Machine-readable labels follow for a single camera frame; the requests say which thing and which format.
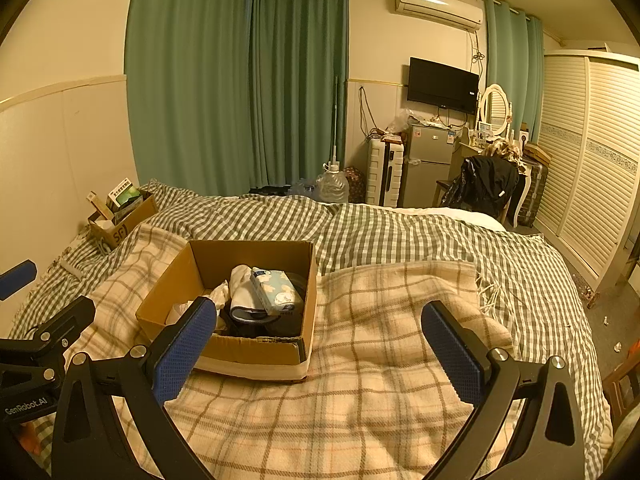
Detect blond furry item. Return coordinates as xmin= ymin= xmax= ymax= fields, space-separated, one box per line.
xmin=487 ymin=140 xmax=523 ymax=161

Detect air conditioner cables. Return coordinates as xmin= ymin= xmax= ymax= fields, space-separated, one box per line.
xmin=470 ymin=30 xmax=486 ymax=76

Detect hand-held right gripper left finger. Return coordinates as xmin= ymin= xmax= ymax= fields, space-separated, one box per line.
xmin=50 ymin=296 xmax=218 ymax=480

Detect small cardboard box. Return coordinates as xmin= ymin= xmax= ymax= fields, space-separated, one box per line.
xmin=87 ymin=190 xmax=158 ymax=251

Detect white suitcase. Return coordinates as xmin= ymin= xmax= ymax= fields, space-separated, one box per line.
xmin=365 ymin=137 xmax=405 ymax=207

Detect white oval mirror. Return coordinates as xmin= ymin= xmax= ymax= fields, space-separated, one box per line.
xmin=479 ymin=84 xmax=513 ymax=138

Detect white pole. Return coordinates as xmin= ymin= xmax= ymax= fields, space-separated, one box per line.
xmin=330 ymin=76 xmax=342 ymax=166

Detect white louvred wardrobe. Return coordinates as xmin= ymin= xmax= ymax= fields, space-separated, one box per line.
xmin=530 ymin=50 xmax=640 ymax=291

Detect brown patterned bag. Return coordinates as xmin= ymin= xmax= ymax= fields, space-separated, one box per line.
xmin=342 ymin=167 xmax=366 ymax=203

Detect blue tissue pack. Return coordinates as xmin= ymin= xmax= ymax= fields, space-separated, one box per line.
xmin=250 ymin=266 xmax=296 ymax=316

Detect dark green curtain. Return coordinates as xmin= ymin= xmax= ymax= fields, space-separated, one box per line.
xmin=125 ymin=0 xmax=349 ymax=196

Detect light teal curtain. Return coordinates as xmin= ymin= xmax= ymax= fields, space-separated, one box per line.
xmin=484 ymin=0 xmax=545 ymax=143

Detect grey fridge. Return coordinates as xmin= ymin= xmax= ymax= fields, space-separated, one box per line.
xmin=400 ymin=124 xmax=458 ymax=208

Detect white tissue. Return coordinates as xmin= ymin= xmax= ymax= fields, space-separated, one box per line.
xmin=207 ymin=282 xmax=232 ymax=311

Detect long beige carton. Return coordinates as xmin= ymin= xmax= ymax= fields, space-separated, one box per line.
xmin=87 ymin=191 xmax=116 ymax=221

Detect beige plaid blanket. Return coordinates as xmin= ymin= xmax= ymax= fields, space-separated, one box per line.
xmin=75 ymin=224 xmax=613 ymax=480

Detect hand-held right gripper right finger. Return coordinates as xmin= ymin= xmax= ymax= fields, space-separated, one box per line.
xmin=421 ymin=301 xmax=598 ymax=480

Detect large cardboard box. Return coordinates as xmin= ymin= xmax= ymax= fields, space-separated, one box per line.
xmin=136 ymin=240 xmax=318 ymax=385

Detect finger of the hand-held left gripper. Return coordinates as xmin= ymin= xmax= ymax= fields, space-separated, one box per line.
xmin=22 ymin=296 xmax=96 ymax=356
xmin=0 ymin=259 xmax=38 ymax=301

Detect wall cables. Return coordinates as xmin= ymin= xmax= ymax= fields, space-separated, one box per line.
xmin=357 ymin=85 xmax=378 ymax=138

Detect green and white carton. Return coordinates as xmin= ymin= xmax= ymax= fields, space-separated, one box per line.
xmin=111 ymin=178 xmax=141 ymax=208

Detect white air conditioner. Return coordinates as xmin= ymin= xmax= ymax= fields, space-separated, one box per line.
xmin=393 ymin=0 xmax=485 ymax=31

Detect black wall television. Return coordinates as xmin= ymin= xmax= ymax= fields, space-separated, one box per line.
xmin=407 ymin=57 xmax=480 ymax=115

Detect wooden frame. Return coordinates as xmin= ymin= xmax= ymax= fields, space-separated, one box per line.
xmin=602 ymin=355 xmax=640 ymax=426

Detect dark brown suitcase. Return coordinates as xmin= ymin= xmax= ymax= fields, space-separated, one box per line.
xmin=515 ymin=147 xmax=550 ymax=227

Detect clear water jug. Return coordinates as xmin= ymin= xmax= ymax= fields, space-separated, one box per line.
xmin=315 ymin=162 xmax=349 ymax=205

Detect white chair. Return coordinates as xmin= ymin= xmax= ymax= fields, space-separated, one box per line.
xmin=505 ymin=160 xmax=532 ymax=227

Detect clear plastic bag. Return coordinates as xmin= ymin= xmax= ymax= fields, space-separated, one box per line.
xmin=387 ymin=109 xmax=413 ymax=133

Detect black jacket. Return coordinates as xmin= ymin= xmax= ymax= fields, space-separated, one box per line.
xmin=442 ymin=156 xmax=521 ymax=218

